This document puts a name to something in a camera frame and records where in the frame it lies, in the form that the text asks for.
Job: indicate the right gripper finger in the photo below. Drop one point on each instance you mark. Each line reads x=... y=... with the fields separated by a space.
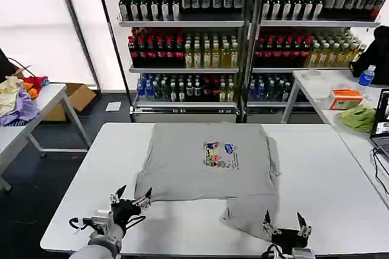
x=304 y=228
x=268 y=225

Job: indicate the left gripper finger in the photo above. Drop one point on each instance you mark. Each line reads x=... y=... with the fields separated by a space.
x=145 y=200
x=118 y=195

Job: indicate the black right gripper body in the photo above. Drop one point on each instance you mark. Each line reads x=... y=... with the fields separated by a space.
x=288 y=239

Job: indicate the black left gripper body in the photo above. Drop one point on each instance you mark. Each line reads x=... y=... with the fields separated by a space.
x=124 y=210

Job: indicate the grey printed t-shirt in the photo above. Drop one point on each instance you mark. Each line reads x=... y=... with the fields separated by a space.
x=188 y=177

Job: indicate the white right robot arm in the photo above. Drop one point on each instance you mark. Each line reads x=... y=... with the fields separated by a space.
x=302 y=253

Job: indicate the white paper sheet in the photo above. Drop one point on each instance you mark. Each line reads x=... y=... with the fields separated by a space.
x=114 y=106

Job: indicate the brown cardboard box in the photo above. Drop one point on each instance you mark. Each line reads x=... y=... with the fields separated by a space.
x=82 y=96

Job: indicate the white side table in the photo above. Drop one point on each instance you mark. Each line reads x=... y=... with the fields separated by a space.
x=51 y=96

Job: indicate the green cloth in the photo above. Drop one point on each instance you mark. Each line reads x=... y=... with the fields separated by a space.
x=358 y=119

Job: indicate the dark striped cloth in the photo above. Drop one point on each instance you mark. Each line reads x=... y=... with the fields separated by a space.
x=16 y=123

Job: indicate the purple cloth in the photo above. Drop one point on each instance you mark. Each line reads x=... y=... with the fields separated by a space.
x=25 y=104

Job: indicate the orange tissue box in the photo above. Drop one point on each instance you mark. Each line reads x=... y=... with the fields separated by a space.
x=345 y=101

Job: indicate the white desk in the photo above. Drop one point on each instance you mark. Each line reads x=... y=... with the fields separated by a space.
x=316 y=91

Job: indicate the red cloth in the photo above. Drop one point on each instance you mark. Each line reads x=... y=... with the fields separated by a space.
x=36 y=84

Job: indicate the black laptop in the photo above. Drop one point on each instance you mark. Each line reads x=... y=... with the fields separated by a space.
x=383 y=110

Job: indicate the cream cloth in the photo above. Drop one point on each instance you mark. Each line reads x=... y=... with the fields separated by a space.
x=7 y=95

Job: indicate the clear round plate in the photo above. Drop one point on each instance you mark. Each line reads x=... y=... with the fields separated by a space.
x=311 y=74

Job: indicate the grey shelf with bottles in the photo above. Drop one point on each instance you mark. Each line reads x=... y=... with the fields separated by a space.
x=304 y=49
x=185 y=46

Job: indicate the blue water bottle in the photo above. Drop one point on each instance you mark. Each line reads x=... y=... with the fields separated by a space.
x=366 y=77

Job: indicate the black backpack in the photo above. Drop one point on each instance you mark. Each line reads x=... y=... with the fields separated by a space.
x=377 y=55

